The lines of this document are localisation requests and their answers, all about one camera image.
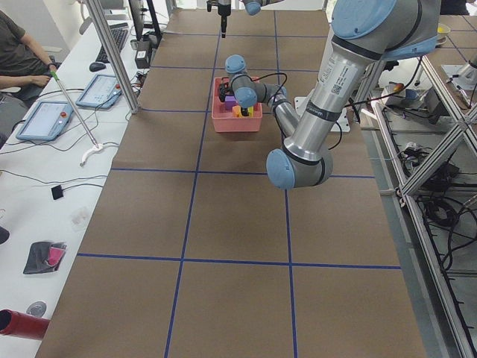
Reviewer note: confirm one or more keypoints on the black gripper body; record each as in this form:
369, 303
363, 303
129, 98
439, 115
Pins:
223, 16
244, 111

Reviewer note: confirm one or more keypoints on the orange foam block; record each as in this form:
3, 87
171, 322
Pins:
236, 111

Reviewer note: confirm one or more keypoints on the purple foam block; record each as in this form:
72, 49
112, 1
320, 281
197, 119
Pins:
229, 103

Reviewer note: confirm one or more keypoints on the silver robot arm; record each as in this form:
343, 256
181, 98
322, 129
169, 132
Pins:
252, 7
361, 33

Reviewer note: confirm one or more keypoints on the pink plastic bin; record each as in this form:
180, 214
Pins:
224, 122

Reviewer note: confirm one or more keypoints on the black monitor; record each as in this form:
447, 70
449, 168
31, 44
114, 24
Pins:
137, 11

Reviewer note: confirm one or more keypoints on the black box with label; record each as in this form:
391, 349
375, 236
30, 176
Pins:
146, 49

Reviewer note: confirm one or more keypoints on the far teach pendant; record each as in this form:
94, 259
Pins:
102, 92

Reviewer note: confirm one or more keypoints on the teach pendant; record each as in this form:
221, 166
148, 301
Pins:
46, 121
102, 92

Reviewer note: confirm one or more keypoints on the black computer mouse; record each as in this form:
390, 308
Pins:
97, 66

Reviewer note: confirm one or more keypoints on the metal rod with pink tape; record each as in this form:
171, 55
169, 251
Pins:
97, 147

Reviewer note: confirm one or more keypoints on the near teach pendant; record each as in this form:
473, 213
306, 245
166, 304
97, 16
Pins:
46, 121

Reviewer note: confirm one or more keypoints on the small black square pad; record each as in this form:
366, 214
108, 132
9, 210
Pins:
57, 192

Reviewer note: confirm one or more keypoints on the seated person in background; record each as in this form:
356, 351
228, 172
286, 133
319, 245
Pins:
24, 64

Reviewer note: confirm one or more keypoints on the dark folded cloth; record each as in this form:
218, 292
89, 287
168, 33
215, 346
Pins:
44, 257

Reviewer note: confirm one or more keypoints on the round metal lid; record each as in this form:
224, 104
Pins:
37, 309

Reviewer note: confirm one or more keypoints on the red fire extinguisher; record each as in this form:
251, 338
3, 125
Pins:
22, 325

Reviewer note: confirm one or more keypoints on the aluminium frame post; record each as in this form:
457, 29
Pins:
105, 36

